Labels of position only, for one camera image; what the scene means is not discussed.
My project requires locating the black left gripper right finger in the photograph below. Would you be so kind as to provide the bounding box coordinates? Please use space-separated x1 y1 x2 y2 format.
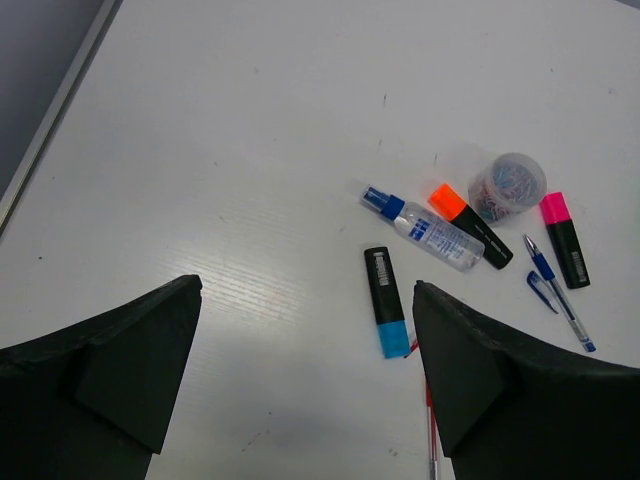
412 281 639 479

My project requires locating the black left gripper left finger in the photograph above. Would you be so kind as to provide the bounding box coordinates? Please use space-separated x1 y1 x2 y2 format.
1 275 202 479

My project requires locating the red gel pen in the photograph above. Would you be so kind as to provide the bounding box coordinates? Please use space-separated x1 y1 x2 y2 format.
425 384 439 480

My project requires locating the blue gel pen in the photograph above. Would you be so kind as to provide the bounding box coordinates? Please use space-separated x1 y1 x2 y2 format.
523 234 596 353

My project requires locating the red pen cap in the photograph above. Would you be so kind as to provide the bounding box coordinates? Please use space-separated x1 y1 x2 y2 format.
404 339 419 358

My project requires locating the blue pen cap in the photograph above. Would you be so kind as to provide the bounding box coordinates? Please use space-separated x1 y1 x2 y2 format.
526 270 559 314

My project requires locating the blue-capped black highlighter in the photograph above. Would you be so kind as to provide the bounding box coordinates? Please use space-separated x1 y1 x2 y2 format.
363 247 410 359

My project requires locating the pink-capped black highlighter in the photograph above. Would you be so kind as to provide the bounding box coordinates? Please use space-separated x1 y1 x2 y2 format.
540 192 591 289

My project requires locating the clear blue-capped spray bottle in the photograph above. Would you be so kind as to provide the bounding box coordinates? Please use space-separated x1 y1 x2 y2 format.
361 185 485 273

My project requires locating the orange-capped black highlighter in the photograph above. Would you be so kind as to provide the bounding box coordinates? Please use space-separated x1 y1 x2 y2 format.
428 183 513 270

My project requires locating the clear jar of paper clips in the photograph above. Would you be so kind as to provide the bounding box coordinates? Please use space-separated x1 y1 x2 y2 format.
468 152 547 225

